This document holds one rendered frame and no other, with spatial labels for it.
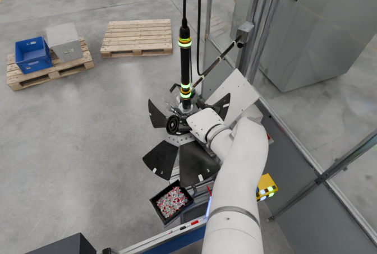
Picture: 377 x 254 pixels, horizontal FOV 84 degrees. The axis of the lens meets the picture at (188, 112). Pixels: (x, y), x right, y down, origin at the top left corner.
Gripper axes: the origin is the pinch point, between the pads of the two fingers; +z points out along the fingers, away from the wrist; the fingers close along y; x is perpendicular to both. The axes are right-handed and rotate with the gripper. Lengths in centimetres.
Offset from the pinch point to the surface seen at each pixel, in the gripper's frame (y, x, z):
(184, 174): -5.7, -45.5, 4.8
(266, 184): 31, -60, -18
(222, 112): 20.9, -20.0, 8.0
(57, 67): -65, -94, 305
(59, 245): -64, -38, 2
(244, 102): 44, -31, 17
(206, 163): 6.3, -42.8, 2.1
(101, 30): 28, -93, 407
